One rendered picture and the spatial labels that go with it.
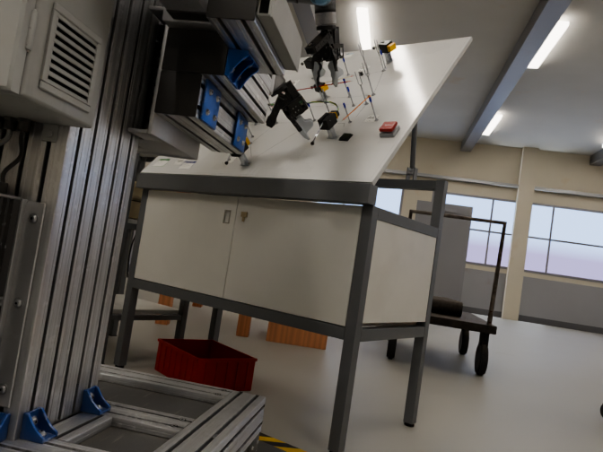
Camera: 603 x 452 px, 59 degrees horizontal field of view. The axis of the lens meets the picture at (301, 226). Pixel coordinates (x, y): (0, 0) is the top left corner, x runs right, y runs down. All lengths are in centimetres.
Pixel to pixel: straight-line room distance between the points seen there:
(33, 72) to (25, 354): 46
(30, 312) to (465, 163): 1115
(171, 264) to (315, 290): 73
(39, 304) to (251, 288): 110
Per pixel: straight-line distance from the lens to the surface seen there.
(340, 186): 176
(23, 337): 103
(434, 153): 1181
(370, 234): 173
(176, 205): 234
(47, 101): 89
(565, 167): 1223
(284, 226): 192
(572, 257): 1204
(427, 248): 217
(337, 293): 177
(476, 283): 1163
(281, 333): 376
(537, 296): 1187
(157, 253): 239
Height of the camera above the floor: 60
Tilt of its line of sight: 3 degrees up
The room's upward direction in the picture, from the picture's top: 9 degrees clockwise
